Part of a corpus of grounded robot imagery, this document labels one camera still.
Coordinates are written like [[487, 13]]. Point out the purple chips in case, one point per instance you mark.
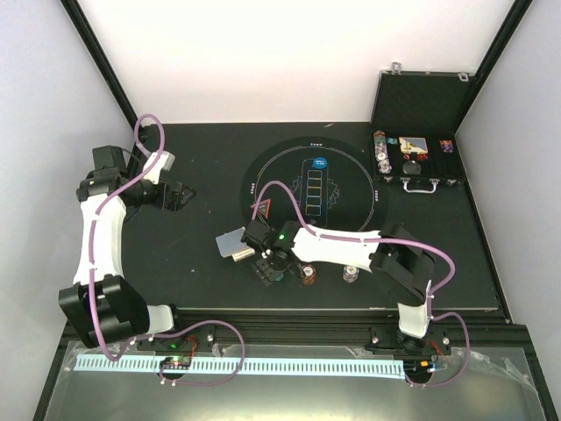
[[447, 146]]

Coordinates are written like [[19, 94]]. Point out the red dice in case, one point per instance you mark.
[[415, 156]]

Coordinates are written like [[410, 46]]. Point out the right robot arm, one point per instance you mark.
[[400, 266]]

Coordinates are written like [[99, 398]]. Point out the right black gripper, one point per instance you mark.
[[268, 274]]

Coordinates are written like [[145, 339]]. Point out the black aluminium front rail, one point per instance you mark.
[[304, 327]]

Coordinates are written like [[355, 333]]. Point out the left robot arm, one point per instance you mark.
[[101, 300]]

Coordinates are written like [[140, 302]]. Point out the chip row in case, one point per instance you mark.
[[381, 153]]

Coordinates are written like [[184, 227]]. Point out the blue round blind button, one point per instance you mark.
[[320, 163]]

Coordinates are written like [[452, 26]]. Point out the round black poker mat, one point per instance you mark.
[[342, 197]]

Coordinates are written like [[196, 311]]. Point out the purple poker chip stack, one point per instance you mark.
[[350, 274]]

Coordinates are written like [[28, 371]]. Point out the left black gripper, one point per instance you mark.
[[174, 203]]

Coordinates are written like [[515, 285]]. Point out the triangular red dealer button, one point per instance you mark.
[[263, 207]]

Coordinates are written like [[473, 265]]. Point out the black poker set case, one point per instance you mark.
[[420, 104]]

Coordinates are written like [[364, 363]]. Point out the red poker chip stack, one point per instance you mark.
[[308, 274]]

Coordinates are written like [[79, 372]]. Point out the white slotted cable duct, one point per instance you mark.
[[387, 369]]

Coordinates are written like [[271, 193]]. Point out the card deck in case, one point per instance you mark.
[[409, 145]]

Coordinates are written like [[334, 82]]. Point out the black round button in case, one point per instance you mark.
[[412, 168]]

